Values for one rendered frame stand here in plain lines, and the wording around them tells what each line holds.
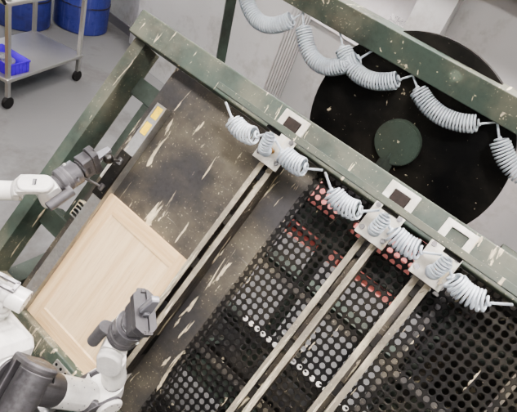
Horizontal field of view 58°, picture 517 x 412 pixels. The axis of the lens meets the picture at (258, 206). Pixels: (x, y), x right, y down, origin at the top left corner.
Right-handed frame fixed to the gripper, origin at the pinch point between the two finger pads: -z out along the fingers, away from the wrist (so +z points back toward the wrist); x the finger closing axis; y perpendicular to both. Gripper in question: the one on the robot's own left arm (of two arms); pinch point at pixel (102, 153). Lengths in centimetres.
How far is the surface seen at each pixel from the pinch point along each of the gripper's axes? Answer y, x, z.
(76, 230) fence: 2.0, 26.3, 20.5
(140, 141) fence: 1.9, 3.5, -14.7
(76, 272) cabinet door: 11.1, 35.3, 29.9
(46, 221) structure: -17.7, 37.7, 24.2
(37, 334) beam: 15, 47, 54
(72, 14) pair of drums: -382, 224, -196
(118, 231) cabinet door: 15.7, 22.8, 10.7
